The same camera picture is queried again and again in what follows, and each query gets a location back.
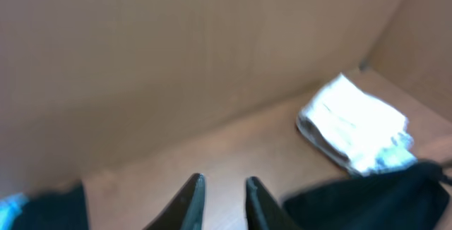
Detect folded light blue jeans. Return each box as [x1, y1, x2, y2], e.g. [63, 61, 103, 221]
[354, 132, 417, 176]

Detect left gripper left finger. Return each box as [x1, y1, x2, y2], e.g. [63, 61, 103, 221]
[145, 173, 206, 230]

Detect light blue t-shirt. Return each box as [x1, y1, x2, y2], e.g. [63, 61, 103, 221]
[0, 193, 29, 230]

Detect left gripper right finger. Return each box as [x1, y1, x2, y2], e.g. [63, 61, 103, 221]
[245, 176, 299, 230]

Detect folded beige shorts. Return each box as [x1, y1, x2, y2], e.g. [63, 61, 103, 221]
[296, 74, 409, 176]

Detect black t-shirt with logo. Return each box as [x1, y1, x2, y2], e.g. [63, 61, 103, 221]
[11, 183, 90, 230]

